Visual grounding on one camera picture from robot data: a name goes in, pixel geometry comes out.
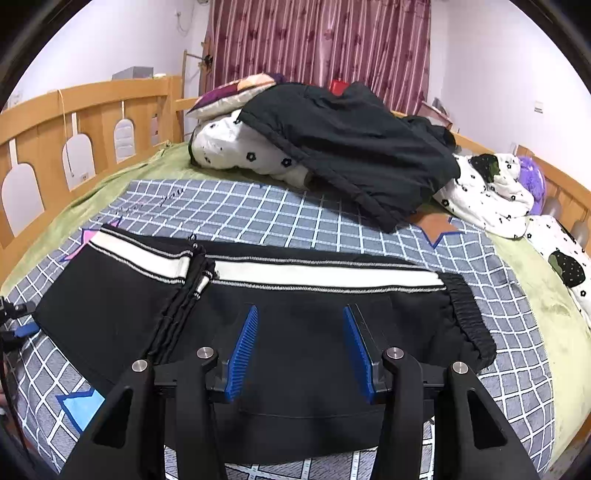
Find green fleece blanket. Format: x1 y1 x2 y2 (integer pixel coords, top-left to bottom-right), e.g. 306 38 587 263
1 145 590 469

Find purple patterned pillow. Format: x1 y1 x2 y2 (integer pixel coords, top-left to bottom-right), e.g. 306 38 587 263
186 73 286 122

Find grey box on shelf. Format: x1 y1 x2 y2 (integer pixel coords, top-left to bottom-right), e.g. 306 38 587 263
111 66 153 81

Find purple plush toy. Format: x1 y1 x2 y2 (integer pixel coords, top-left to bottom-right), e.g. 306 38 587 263
519 156 546 215

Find white charging cable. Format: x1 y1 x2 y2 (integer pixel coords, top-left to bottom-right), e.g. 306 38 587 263
55 89 77 178

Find black pants with white stripe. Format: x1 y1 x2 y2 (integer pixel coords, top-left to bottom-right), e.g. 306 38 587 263
34 224 497 464

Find white floral pillow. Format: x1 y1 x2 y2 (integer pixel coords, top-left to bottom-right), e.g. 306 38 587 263
525 215 591 325

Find grey checkered bed sheet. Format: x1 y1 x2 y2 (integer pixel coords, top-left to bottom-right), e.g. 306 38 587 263
7 179 556 479

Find black jacket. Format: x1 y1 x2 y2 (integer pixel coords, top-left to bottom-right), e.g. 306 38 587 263
238 82 461 233

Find wooden bed frame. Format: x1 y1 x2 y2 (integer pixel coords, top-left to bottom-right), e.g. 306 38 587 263
0 76 591 476

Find maroon striped curtain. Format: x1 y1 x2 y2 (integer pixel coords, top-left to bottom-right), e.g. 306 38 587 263
200 0 432 114

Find white floral duvet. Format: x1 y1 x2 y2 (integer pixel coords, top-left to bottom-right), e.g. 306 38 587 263
188 110 534 239

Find wooden coat rack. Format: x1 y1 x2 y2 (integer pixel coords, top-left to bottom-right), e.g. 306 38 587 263
180 39 213 139

